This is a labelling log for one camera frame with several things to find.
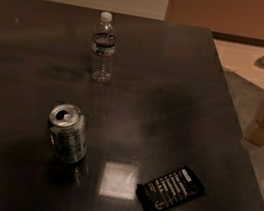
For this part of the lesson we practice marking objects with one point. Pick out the black rxbar chocolate wrapper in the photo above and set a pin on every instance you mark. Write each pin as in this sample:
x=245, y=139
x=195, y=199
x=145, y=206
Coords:
x=170, y=190

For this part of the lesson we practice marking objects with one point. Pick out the clear plastic water bottle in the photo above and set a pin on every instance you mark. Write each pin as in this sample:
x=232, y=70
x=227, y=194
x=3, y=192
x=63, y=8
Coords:
x=103, y=48

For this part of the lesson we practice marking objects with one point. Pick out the silver soda can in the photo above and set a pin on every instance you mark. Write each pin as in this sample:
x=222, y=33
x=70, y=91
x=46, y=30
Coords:
x=66, y=126

